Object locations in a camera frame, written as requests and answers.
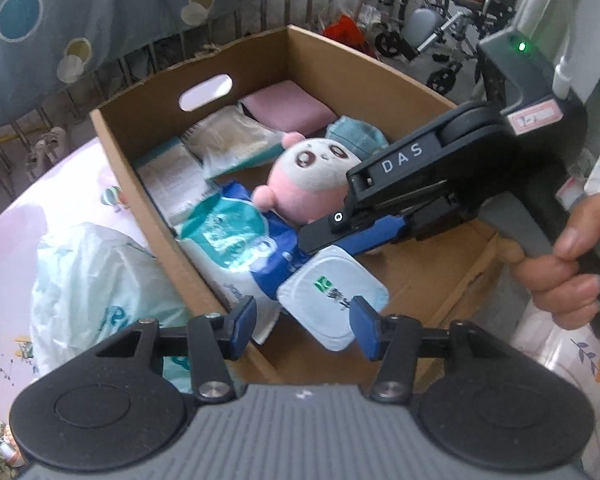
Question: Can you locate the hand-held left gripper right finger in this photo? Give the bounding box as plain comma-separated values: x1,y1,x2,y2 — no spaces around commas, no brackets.
350,296,511,403

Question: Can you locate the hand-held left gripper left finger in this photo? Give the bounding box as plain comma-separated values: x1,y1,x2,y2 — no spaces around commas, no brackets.
95,296,258,403

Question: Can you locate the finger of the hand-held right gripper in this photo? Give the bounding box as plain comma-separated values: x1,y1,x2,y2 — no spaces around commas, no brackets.
346,125,456,221
300,214,416,256

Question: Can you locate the white yogurt cup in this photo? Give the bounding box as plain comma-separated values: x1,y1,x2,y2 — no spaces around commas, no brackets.
276,245,390,352

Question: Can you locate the blue fabric hat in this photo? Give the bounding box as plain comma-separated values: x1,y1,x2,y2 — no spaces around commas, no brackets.
325,115,392,161

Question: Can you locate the brown cardboard box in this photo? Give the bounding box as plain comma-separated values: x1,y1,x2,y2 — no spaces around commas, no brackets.
89,25,506,386

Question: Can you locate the pink plush toy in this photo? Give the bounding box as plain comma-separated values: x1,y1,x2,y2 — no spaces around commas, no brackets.
251,130,368,225

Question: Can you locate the blue tissue packet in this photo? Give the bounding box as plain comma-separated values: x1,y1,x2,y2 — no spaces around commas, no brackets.
175,182,331,346

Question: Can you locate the pink sponge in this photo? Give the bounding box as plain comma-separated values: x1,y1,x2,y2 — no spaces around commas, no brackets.
242,82,337,131

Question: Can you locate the white green tissue pack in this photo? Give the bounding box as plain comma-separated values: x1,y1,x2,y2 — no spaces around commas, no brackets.
182,105,288,181

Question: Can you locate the person's right hand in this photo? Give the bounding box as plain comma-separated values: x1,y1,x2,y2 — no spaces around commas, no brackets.
510,191,600,330

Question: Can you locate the red plastic bag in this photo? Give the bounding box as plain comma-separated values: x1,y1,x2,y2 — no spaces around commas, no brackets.
325,15,366,53

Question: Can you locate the wheelchair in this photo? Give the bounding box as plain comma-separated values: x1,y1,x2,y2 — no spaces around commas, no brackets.
327,0,531,98

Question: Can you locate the white plastic bag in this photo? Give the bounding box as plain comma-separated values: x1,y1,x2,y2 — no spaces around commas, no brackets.
30,222,196,396

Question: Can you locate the grey blanket with circles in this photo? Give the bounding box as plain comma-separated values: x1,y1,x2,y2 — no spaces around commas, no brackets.
0,0,341,126

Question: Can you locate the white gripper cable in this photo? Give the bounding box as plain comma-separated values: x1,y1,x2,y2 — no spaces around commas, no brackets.
552,0,600,98

